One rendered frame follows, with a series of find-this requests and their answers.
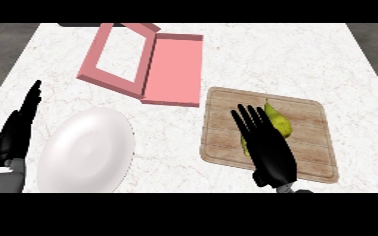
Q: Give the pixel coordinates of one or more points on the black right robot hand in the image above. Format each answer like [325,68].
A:
[267,146]

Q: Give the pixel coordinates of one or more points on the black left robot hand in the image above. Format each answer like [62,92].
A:
[19,126]

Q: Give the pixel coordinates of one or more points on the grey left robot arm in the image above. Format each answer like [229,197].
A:
[10,176]

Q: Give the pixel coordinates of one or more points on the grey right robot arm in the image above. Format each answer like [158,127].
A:
[291,189]

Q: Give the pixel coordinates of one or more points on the yellow-green lemon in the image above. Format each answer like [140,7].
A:
[279,121]

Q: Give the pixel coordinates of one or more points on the wooden cutting board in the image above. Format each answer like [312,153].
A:
[304,130]

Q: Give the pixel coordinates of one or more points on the pink open cardboard box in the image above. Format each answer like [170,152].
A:
[156,63]

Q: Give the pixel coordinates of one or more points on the white round plate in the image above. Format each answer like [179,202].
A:
[86,150]

